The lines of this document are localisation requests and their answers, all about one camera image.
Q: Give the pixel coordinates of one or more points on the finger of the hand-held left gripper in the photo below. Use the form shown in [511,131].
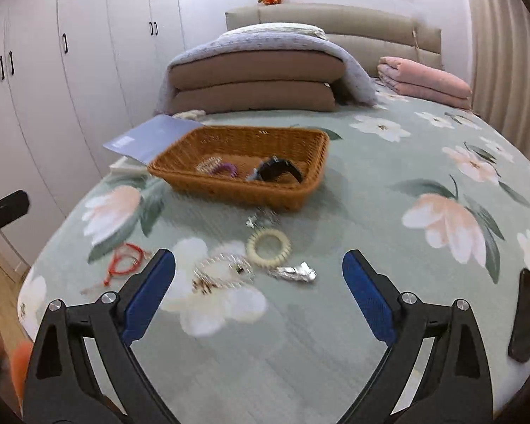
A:
[6,212]

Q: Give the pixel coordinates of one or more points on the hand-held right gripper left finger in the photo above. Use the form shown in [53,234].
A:
[148,296]

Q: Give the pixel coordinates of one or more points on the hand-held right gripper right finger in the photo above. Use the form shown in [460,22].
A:
[370,298]

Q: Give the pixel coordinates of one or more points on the silver hair clip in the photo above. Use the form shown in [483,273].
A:
[293,272]

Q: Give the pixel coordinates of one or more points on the brown wicker basket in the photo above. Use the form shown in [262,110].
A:
[194,181]

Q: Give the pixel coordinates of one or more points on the small silver clasp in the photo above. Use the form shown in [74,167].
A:
[259,220]

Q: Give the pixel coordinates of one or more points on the green floral bed sheet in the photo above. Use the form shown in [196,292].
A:
[357,212]

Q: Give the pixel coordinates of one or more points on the white book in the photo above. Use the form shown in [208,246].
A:
[123,168]

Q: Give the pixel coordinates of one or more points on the white wardrobe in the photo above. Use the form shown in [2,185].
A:
[70,97]

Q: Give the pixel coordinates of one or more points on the black smartphone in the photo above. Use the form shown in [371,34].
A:
[524,316]

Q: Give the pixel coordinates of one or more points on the blue paper folder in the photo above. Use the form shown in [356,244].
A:
[152,139]

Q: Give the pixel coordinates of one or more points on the black sunglasses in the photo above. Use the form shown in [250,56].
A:
[274,170]

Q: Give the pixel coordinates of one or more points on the cream knitted cloth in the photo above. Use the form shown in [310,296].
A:
[189,115]

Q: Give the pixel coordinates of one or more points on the grey patterned blanket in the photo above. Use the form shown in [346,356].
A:
[357,79]

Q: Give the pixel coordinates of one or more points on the brown pillow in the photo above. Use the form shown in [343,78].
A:
[256,68]
[247,97]

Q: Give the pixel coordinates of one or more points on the pink folded quilt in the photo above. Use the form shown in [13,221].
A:
[424,81]

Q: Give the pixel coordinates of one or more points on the beige padded headboard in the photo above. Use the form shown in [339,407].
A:
[371,24]

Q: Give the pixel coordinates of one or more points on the beige curtain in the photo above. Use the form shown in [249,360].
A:
[503,53]

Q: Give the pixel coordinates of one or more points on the white patterned pillow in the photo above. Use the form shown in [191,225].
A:
[274,31]

